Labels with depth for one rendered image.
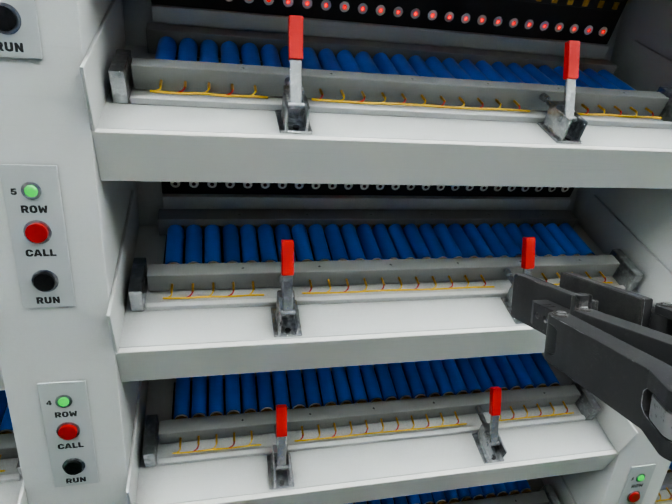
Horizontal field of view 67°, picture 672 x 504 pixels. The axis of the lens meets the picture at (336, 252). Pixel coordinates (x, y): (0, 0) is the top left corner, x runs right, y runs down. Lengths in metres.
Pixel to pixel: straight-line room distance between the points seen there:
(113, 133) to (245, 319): 0.22
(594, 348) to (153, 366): 0.39
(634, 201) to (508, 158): 0.27
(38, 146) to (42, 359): 0.19
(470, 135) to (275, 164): 0.19
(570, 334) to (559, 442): 0.52
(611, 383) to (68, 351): 0.43
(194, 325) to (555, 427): 0.50
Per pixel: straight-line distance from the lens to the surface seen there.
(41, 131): 0.45
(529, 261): 0.59
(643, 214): 0.73
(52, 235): 0.47
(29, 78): 0.45
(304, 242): 0.59
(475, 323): 0.58
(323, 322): 0.53
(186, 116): 0.46
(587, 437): 0.80
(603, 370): 0.25
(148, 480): 0.65
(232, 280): 0.54
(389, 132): 0.47
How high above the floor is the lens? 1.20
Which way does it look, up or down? 21 degrees down
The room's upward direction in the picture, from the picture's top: 4 degrees clockwise
